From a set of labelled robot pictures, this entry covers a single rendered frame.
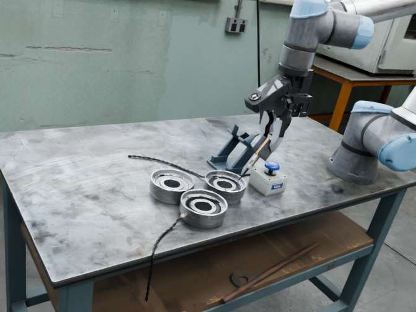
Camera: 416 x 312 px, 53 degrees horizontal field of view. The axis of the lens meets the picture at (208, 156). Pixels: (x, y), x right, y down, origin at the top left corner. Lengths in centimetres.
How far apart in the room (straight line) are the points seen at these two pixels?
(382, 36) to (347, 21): 209
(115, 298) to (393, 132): 81
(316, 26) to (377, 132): 38
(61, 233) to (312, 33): 66
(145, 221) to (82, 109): 175
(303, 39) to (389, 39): 214
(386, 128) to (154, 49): 177
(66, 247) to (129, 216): 16
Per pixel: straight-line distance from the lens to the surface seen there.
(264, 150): 105
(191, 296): 112
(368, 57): 315
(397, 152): 117
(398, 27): 309
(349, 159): 132
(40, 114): 255
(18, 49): 241
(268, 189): 109
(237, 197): 101
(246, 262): 127
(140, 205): 96
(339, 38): 101
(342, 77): 298
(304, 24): 97
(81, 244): 84
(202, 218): 90
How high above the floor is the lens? 133
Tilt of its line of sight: 25 degrees down
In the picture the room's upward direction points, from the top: 11 degrees clockwise
